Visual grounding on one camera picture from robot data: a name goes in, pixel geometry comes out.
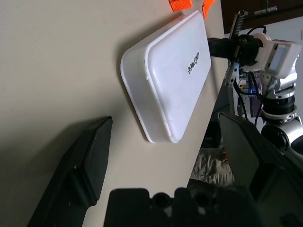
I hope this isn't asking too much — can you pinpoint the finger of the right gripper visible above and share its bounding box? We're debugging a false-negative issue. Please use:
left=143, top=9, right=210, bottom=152
left=207, top=37, right=235, bottom=48
left=209, top=47, right=235, bottom=59

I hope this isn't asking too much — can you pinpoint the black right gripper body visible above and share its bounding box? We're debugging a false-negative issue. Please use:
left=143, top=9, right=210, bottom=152
left=226, top=10, right=263, bottom=87

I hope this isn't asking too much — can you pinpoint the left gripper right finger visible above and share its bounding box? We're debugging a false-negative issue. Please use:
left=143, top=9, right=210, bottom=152
left=217, top=112, right=303, bottom=227

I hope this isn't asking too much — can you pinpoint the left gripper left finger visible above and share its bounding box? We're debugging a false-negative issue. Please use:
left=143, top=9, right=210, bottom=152
left=27, top=115, right=113, bottom=227

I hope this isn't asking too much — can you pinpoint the teal and orange backpack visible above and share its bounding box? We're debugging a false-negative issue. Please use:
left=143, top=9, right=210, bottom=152
left=169, top=0, right=216, bottom=20

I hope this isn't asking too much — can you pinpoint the white Unitree pencil case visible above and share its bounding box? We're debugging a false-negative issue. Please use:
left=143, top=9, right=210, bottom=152
left=120, top=9, right=212, bottom=144

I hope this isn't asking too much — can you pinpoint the beige trouser leg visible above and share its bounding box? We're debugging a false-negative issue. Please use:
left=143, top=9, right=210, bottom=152
left=193, top=146, right=235, bottom=186

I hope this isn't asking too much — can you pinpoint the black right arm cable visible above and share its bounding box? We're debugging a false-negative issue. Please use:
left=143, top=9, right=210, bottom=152
left=233, top=25, right=268, bottom=128

